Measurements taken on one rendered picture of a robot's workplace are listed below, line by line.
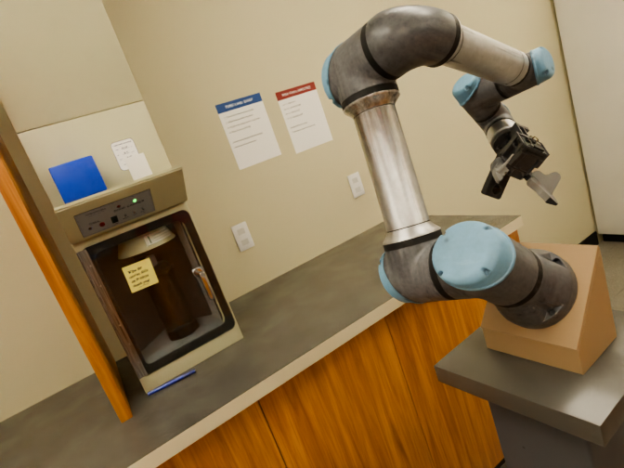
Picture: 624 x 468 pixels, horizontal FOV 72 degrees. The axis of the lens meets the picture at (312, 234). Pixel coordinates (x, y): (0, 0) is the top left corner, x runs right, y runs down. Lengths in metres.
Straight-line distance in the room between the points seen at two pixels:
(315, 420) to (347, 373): 0.16
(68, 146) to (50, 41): 0.26
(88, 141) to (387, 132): 0.81
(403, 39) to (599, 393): 0.66
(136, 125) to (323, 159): 0.97
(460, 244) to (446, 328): 0.81
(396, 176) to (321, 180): 1.20
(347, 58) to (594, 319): 0.64
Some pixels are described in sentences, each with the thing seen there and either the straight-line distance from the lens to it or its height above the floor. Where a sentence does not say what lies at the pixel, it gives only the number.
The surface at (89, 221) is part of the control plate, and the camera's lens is 1.22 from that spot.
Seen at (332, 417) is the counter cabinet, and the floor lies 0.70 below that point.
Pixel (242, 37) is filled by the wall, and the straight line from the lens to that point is 1.97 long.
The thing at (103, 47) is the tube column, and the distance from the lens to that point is 1.36.
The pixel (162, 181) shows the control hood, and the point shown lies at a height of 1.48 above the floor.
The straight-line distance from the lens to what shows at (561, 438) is 0.98.
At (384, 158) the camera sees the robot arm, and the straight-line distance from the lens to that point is 0.83.
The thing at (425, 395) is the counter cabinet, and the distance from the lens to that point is 1.54.
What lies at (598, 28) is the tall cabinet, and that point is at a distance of 3.42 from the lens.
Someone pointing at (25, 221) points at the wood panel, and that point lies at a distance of 1.20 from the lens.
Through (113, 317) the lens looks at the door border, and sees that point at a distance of 1.31.
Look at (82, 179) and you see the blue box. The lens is 1.18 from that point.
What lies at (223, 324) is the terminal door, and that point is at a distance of 1.38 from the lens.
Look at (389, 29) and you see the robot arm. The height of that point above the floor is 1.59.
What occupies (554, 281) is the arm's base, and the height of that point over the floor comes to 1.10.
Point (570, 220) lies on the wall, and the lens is 3.51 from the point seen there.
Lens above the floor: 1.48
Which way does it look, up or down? 13 degrees down
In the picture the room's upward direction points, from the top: 20 degrees counter-clockwise
